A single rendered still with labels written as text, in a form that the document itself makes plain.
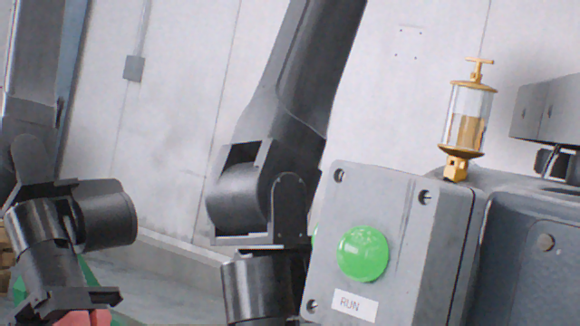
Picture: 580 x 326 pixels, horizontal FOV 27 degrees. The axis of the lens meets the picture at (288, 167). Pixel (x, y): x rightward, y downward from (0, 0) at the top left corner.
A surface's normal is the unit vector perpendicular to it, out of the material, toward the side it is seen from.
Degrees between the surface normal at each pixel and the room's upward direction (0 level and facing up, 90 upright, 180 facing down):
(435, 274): 90
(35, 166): 55
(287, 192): 76
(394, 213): 90
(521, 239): 90
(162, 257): 90
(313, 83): 71
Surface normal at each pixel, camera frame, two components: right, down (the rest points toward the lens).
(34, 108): 0.49, -0.43
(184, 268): -0.66, -0.10
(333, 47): 0.69, -0.04
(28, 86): 0.39, -0.61
